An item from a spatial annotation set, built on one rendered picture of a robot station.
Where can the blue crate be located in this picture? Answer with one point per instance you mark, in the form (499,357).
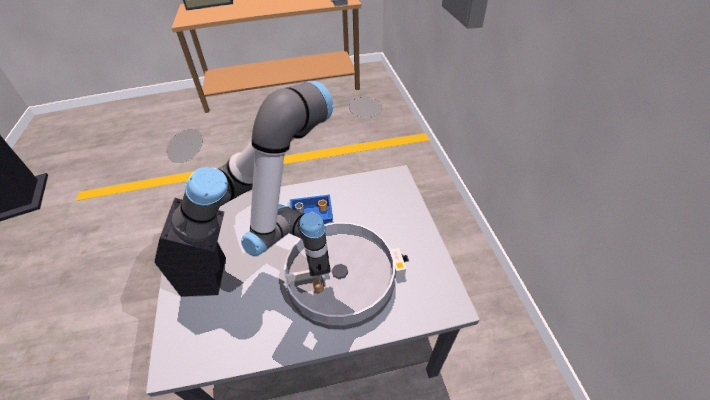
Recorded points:
(311,205)

